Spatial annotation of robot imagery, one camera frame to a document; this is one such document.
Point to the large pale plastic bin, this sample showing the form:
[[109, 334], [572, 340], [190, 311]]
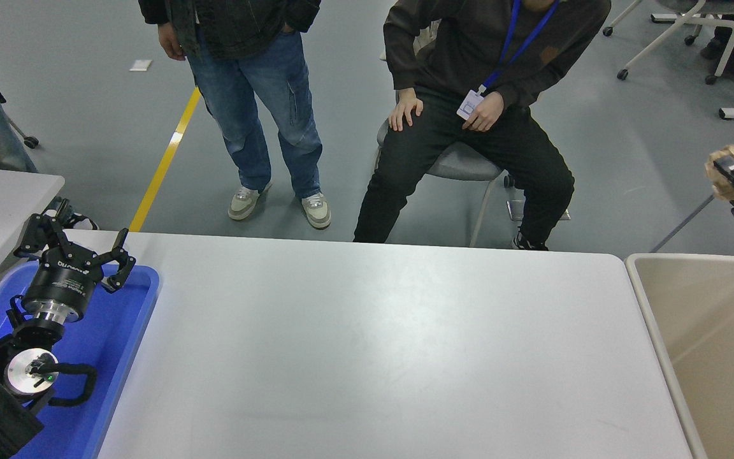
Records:
[[692, 331]]

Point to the blue plastic tray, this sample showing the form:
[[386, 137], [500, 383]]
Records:
[[112, 331]]

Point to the yellow floor tape line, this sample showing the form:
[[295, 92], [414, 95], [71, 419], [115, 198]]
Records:
[[172, 143]]

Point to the person's right hand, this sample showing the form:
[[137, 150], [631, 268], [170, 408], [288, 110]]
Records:
[[405, 109], [171, 41]]

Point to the grey chair with casters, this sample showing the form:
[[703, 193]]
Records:
[[466, 162]]

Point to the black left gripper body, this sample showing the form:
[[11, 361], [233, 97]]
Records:
[[64, 277]]

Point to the white frame office chair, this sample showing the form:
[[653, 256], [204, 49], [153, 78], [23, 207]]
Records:
[[711, 5]]

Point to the beige jacket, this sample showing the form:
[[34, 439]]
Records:
[[427, 35]]

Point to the chair leg with black caster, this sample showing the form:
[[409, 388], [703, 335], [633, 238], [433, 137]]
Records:
[[30, 141]]

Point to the white paper scrap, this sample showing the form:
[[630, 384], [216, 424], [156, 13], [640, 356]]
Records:
[[141, 65]]

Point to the person's left hand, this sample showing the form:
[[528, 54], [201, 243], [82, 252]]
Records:
[[487, 113]]

